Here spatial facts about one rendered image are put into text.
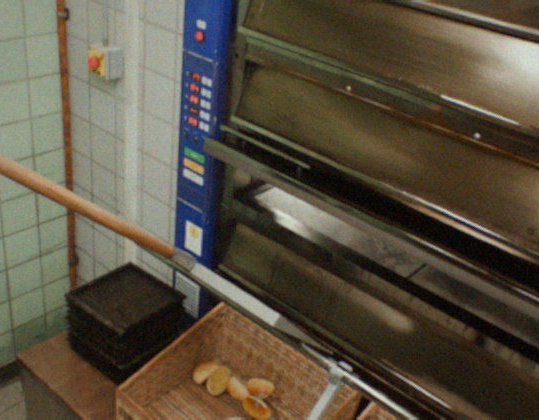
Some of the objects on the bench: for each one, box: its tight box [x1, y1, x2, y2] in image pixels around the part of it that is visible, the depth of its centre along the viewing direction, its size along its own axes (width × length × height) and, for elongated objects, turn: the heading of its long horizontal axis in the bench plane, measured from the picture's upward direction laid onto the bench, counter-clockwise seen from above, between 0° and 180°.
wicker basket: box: [116, 302, 361, 420], centre depth 204 cm, size 49×56×28 cm
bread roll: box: [207, 366, 231, 395], centre depth 225 cm, size 10×7×6 cm
